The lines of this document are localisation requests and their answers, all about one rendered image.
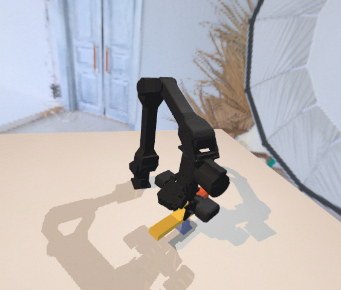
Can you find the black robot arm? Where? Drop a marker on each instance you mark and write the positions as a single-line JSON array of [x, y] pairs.
[[195, 133]]

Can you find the blue wedge block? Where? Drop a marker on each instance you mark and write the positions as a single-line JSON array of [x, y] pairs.
[[184, 227]]

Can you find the yellow bar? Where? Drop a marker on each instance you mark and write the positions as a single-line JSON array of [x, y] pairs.
[[172, 221]]

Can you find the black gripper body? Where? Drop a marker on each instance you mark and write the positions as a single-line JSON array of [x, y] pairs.
[[204, 208]]

